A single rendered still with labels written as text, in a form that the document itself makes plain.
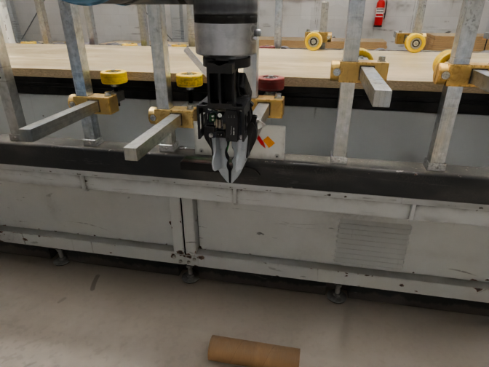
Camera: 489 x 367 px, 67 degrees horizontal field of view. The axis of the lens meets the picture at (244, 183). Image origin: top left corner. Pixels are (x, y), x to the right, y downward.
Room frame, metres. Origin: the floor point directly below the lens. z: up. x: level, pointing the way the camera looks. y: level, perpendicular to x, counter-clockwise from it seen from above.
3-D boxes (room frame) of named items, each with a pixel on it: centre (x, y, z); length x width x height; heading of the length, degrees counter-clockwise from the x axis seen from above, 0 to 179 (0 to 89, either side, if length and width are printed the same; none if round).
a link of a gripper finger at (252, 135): (0.59, 0.00, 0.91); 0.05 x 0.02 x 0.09; 80
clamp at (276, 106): (1.01, -0.04, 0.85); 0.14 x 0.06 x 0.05; 79
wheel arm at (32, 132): (1.01, 0.45, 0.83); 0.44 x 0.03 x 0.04; 169
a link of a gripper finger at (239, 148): (0.57, 0.01, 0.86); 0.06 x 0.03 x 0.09; 170
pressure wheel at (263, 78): (1.10, -0.08, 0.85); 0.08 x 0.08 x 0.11
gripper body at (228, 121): (0.57, 0.03, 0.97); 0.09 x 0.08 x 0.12; 170
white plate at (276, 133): (0.99, 0.02, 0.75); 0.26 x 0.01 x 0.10; 79
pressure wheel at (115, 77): (1.21, 0.41, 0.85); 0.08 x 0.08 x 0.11
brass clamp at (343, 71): (0.96, -0.28, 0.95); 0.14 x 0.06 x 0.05; 79
